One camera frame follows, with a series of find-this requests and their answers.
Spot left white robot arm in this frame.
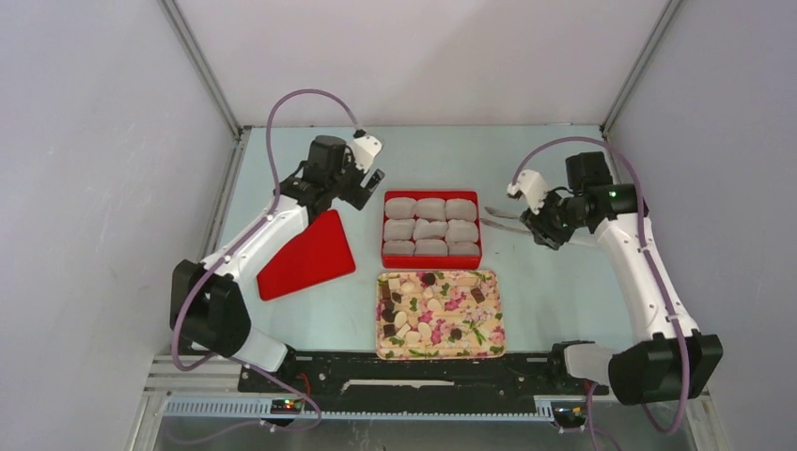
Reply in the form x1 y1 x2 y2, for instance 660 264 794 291
169 130 384 392

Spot floral serving tray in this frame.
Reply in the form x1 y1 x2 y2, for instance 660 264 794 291
375 270 508 361

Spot red box lid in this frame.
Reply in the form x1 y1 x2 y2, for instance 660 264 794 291
256 210 356 302

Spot white paper cup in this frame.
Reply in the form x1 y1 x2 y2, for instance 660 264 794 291
445 198 478 223

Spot silver serving tongs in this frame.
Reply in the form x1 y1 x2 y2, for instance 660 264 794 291
480 206 599 247

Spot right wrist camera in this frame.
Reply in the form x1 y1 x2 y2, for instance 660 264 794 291
507 169 550 215

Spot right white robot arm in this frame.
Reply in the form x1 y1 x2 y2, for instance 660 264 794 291
508 152 724 405

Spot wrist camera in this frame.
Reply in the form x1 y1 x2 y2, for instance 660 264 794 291
507 169 550 215
350 130 383 173

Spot white oval chocolate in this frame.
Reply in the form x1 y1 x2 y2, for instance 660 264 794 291
417 322 432 340
394 311 408 330

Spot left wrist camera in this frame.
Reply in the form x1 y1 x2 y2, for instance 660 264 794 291
350 130 383 173

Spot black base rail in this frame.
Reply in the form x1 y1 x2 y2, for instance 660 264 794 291
277 351 587 417

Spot striped brown chocolate bar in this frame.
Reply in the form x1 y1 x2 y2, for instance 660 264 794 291
471 288 486 303

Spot red chocolate box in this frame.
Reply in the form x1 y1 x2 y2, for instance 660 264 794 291
381 190 483 270

